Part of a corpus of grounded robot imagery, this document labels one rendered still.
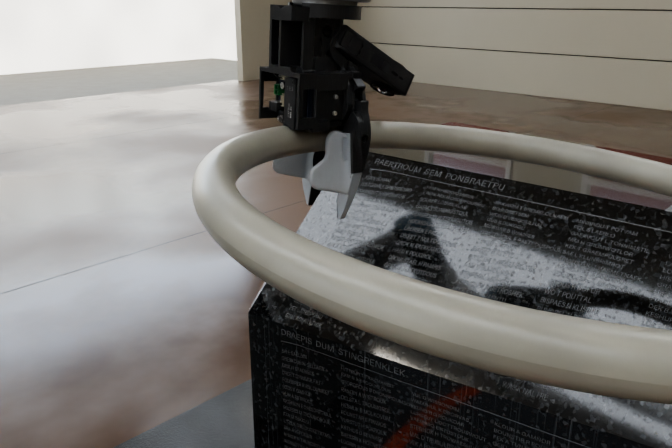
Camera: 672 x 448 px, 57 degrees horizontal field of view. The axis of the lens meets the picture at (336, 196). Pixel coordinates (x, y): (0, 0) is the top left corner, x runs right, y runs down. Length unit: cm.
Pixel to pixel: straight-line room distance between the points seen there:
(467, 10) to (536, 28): 97
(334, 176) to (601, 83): 695
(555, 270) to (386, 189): 32
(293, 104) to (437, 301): 35
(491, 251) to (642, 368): 65
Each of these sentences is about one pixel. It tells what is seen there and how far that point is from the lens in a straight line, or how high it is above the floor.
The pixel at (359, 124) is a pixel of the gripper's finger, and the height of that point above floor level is 99.
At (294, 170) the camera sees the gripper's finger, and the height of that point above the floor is 93.
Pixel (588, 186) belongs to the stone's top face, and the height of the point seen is 85.
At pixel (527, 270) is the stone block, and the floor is 75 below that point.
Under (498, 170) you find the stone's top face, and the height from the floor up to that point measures 85.
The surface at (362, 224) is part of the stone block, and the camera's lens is 102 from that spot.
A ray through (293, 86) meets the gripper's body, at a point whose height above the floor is 103.
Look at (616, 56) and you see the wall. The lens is 743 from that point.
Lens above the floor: 110
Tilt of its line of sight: 18 degrees down
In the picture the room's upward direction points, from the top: straight up
